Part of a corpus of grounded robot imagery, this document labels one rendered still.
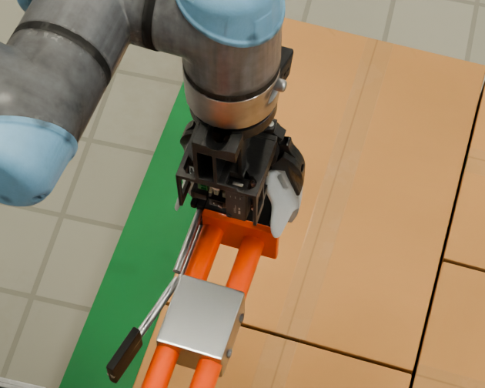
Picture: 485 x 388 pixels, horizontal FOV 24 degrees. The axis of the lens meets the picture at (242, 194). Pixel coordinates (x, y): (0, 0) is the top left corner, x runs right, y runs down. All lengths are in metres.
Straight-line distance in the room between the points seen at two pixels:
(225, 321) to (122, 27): 0.32
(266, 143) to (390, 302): 0.85
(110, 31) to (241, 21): 0.09
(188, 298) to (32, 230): 1.47
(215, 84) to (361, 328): 0.97
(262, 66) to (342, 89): 1.15
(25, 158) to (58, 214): 1.75
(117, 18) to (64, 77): 0.07
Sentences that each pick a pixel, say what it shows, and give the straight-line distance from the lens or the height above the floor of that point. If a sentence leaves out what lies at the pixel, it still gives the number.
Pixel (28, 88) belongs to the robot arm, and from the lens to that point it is 0.75.
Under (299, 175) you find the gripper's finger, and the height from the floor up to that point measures 1.28.
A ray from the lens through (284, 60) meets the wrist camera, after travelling 0.99.
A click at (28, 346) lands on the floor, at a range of 2.35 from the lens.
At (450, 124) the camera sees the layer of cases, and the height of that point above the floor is 0.54.
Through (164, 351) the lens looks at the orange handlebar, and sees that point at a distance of 1.00.
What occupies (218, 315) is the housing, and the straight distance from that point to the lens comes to 1.00.
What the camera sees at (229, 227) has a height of 1.22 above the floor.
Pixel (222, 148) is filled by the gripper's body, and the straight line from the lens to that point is 0.87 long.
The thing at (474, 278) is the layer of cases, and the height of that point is 0.54.
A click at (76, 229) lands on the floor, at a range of 2.45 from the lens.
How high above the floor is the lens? 2.14
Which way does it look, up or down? 60 degrees down
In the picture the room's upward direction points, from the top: straight up
